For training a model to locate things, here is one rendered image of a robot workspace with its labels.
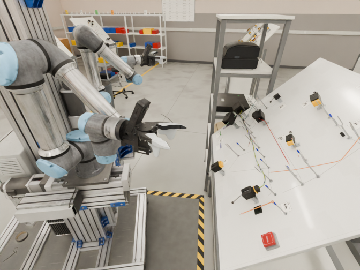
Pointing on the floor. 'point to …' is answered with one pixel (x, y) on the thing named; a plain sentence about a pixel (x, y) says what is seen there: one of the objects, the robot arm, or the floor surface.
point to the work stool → (120, 83)
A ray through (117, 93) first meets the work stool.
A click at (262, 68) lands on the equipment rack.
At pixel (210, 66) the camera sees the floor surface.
